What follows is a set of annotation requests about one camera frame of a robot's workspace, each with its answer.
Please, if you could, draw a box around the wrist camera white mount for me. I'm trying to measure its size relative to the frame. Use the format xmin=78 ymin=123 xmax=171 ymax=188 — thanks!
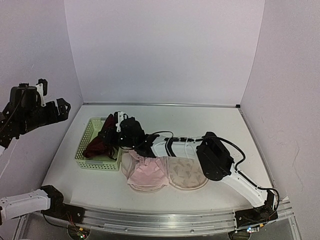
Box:
xmin=36 ymin=78 xmax=48 ymax=107
xmin=114 ymin=111 xmax=128 ymax=133

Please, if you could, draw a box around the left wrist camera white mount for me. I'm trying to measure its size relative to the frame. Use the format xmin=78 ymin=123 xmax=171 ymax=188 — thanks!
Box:
xmin=36 ymin=78 xmax=48 ymax=107

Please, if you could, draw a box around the aluminium front rail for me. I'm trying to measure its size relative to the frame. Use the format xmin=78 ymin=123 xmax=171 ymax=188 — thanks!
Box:
xmin=33 ymin=199 xmax=302 ymax=240

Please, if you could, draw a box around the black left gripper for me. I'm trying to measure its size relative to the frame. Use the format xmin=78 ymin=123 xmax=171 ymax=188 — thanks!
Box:
xmin=19 ymin=98 xmax=71 ymax=135

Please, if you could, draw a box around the floral mesh laundry bag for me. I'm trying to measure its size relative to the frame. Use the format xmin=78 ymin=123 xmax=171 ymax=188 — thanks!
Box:
xmin=121 ymin=152 xmax=209 ymax=192

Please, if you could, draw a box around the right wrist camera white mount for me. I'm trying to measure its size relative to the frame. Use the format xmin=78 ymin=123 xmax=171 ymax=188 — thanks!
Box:
xmin=114 ymin=111 xmax=128 ymax=133

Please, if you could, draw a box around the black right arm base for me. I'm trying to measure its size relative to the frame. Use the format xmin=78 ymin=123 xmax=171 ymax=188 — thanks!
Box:
xmin=234 ymin=190 xmax=278 ymax=229

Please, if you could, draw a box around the light pink bra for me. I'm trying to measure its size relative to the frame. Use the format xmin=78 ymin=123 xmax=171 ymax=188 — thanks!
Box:
xmin=122 ymin=150 xmax=170 ymax=187

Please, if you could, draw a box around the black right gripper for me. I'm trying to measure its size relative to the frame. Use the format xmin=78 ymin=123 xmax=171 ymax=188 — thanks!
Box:
xmin=97 ymin=128 xmax=136 ymax=149

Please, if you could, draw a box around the dark red bra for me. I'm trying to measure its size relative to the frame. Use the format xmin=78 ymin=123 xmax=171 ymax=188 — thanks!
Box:
xmin=82 ymin=114 xmax=117 ymax=161

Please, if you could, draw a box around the green plastic basket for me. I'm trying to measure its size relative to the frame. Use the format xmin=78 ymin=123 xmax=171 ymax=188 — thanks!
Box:
xmin=74 ymin=114 xmax=122 ymax=171

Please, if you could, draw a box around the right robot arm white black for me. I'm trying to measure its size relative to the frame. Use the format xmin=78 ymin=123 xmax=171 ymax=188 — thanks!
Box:
xmin=98 ymin=117 xmax=279 ymax=222

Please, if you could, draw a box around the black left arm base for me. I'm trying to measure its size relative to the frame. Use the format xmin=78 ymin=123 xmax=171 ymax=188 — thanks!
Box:
xmin=40 ymin=185 xmax=85 ymax=224

